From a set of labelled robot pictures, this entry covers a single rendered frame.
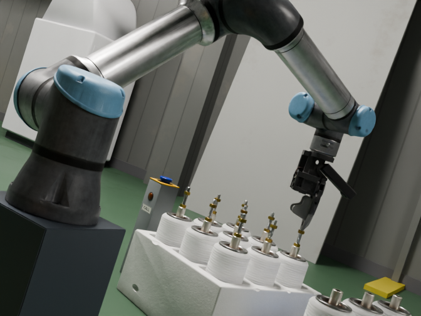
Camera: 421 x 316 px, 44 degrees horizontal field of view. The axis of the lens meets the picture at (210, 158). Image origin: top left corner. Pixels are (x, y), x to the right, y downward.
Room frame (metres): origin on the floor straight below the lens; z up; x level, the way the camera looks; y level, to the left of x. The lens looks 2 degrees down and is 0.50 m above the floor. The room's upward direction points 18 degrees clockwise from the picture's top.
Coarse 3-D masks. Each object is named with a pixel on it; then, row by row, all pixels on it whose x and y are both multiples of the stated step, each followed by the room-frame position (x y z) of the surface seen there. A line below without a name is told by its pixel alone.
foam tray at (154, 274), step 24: (144, 240) 1.42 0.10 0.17; (144, 264) 1.39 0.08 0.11; (168, 264) 1.32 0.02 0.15; (192, 264) 1.28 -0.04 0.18; (120, 288) 1.44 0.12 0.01; (144, 288) 1.37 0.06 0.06; (168, 288) 1.30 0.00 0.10; (192, 288) 1.23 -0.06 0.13; (216, 288) 1.18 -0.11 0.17; (240, 288) 1.21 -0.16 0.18; (264, 288) 1.27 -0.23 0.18; (288, 288) 1.35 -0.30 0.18; (312, 288) 1.44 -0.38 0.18; (144, 312) 1.34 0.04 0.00; (168, 312) 1.27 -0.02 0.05; (192, 312) 1.21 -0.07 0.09; (216, 312) 1.17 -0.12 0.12; (240, 312) 1.22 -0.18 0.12; (264, 312) 1.28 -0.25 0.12; (288, 312) 1.34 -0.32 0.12
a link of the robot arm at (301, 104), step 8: (296, 96) 1.34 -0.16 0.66; (304, 96) 1.32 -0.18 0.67; (296, 104) 1.33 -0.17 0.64; (304, 104) 1.31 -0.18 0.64; (312, 104) 1.31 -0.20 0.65; (296, 112) 1.32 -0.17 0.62; (304, 112) 1.31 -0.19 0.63; (312, 112) 1.31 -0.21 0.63; (320, 112) 1.29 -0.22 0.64; (304, 120) 1.33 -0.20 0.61; (312, 120) 1.32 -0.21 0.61; (320, 120) 1.29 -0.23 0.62; (320, 128) 1.38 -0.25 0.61
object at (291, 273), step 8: (280, 256) 1.40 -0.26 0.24; (288, 264) 1.38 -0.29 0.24; (296, 264) 1.38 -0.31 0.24; (304, 264) 1.39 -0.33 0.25; (280, 272) 1.39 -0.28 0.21; (288, 272) 1.38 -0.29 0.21; (296, 272) 1.38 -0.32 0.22; (304, 272) 1.40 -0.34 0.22; (280, 280) 1.39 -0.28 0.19; (288, 280) 1.38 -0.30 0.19; (296, 280) 1.39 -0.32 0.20
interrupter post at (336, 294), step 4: (332, 292) 1.04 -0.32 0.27; (336, 292) 1.03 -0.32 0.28; (340, 292) 1.03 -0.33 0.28; (332, 296) 1.03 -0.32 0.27; (336, 296) 1.03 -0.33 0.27; (340, 296) 1.03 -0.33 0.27; (332, 300) 1.03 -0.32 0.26; (336, 300) 1.03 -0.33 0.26; (340, 300) 1.03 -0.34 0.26; (332, 304) 1.03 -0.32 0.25; (336, 304) 1.03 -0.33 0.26
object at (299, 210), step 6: (306, 198) 1.41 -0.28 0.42; (300, 204) 1.41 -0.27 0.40; (306, 204) 1.41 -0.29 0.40; (294, 210) 1.41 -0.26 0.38; (300, 210) 1.41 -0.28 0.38; (306, 210) 1.41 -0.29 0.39; (300, 216) 1.41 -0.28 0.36; (306, 216) 1.40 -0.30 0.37; (312, 216) 1.40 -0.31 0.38; (306, 222) 1.40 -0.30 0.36
